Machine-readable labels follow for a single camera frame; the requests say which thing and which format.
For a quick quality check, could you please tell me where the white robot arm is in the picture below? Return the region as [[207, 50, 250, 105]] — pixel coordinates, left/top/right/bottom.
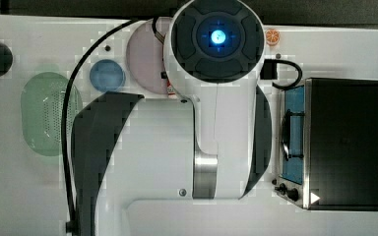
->
[[66, 0, 265, 236]]

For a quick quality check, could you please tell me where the pink round plate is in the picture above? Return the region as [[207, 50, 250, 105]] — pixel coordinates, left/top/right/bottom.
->
[[126, 20, 168, 95]]

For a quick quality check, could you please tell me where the blue round bowl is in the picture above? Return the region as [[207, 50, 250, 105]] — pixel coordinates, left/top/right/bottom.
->
[[90, 59, 126, 92]]

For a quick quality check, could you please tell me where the orange slice toy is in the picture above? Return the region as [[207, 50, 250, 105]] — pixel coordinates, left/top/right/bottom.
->
[[265, 29, 281, 46]]

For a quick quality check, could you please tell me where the black toaster oven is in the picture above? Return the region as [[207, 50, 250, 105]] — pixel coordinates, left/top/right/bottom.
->
[[273, 78, 378, 211]]

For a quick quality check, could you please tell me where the green perforated strainer basket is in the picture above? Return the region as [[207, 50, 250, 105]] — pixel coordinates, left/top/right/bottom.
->
[[21, 72, 69, 156]]

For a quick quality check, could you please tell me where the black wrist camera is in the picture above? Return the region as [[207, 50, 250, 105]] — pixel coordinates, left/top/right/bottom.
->
[[260, 59, 278, 80]]

